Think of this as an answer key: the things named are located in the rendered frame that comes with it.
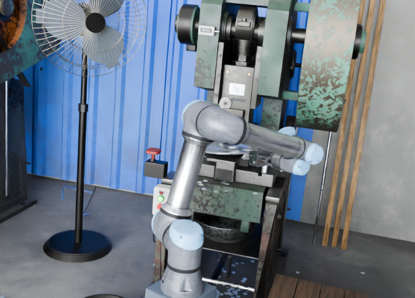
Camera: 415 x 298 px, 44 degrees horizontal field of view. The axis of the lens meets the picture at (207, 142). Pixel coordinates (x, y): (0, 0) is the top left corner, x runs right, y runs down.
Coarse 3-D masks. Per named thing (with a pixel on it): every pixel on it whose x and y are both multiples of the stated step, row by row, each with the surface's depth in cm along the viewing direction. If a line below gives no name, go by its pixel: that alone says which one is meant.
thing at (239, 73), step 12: (228, 72) 234; (240, 72) 232; (252, 72) 231; (228, 84) 235; (240, 84) 234; (252, 84) 232; (228, 96) 236; (240, 96) 235; (228, 108) 235; (240, 108) 236; (252, 120) 246
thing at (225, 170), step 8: (208, 160) 222; (216, 160) 221; (224, 160) 221; (232, 160) 222; (216, 168) 235; (224, 168) 234; (232, 168) 233; (216, 176) 236; (224, 176) 235; (232, 176) 234
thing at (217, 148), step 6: (210, 144) 246; (216, 144) 246; (222, 144) 246; (228, 144) 246; (240, 144) 246; (210, 150) 232; (216, 150) 231; (222, 150) 231; (228, 150) 231; (234, 150) 231; (240, 150) 231
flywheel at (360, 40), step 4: (360, 24) 222; (356, 28) 220; (360, 28) 220; (356, 32) 219; (360, 32) 219; (364, 32) 222; (356, 36) 219; (360, 36) 219; (364, 36) 221; (356, 40) 219; (360, 40) 219; (364, 40) 221; (356, 44) 219; (360, 44) 221; (364, 44) 221; (356, 48) 220; (360, 48) 222; (356, 52) 221; (360, 52) 224; (352, 56) 224; (356, 56) 224
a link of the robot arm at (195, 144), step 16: (192, 112) 176; (192, 128) 176; (192, 144) 178; (208, 144) 179; (192, 160) 179; (176, 176) 181; (192, 176) 180; (176, 192) 181; (192, 192) 183; (176, 208) 181; (160, 224) 182; (160, 240) 182
